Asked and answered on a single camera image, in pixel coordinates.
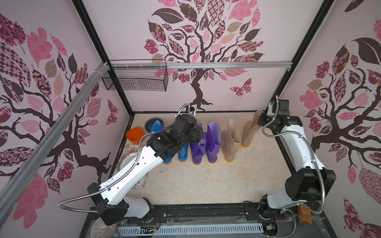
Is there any purple rain boot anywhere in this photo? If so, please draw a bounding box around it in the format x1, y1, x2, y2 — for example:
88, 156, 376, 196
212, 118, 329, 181
206, 121, 222, 164
190, 122, 206, 165

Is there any blue rain boot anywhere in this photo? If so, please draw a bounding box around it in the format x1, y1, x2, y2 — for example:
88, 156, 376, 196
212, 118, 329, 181
151, 120, 172, 165
178, 143, 189, 162

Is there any beige rain boot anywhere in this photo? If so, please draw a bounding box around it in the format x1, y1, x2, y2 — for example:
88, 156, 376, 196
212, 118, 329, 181
241, 110, 263, 148
221, 119, 241, 162

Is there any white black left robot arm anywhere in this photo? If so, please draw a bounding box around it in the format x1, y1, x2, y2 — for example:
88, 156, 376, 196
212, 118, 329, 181
88, 104, 201, 226

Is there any grey blue ceramic bowl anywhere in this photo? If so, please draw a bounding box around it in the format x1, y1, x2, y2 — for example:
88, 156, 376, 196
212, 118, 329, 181
144, 118, 164, 133

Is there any orange plastic cup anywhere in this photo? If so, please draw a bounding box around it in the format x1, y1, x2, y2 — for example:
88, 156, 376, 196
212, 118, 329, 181
126, 127, 144, 145

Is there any left metal flex conduit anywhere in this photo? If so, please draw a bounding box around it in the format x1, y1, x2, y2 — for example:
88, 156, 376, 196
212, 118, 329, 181
58, 103, 191, 214

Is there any orange brown bottle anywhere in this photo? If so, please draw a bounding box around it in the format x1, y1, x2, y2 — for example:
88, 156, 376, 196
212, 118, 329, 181
298, 204, 312, 226

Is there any pink round fan cover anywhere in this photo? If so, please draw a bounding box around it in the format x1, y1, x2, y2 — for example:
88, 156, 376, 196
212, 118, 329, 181
89, 218, 117, 238

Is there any horizontal aluminium rail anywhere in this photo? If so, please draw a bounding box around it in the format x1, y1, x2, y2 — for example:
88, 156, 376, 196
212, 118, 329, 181
111, 61, 293, 69

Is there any black wire basket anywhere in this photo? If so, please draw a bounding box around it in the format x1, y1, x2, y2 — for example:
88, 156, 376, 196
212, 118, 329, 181
102, 59, 169, 92

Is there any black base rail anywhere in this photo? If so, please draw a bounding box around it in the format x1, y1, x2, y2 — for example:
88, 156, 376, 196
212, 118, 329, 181
86, 202, 298, 224

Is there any white slotted cable duct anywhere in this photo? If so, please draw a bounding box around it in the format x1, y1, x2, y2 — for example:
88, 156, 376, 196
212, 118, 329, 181
117, 223, 264, 238

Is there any diagonal aluminium rail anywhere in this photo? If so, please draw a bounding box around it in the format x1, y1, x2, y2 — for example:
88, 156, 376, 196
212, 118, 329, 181
1, 62, 109, 221

